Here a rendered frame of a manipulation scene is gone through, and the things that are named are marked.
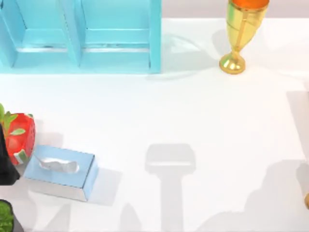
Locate red strawberry plant pot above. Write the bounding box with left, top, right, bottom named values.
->
left=0, top=103, right=36, bottom=166

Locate light blue tissue box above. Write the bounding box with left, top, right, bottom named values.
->
left=23, top=144, right=98, bottom=203

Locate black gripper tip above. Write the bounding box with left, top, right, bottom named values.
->
left=0, top=122, right=21, bottom=187

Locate black pot with green plant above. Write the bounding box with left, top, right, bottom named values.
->
left=0, top=199, right=24, bottom=232

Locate gold trophy cup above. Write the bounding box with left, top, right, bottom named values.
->
left=219, top=0, right=270, bottom=75

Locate light blue rack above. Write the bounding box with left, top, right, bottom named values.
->
left=0, top=0, right=163, bottom=75

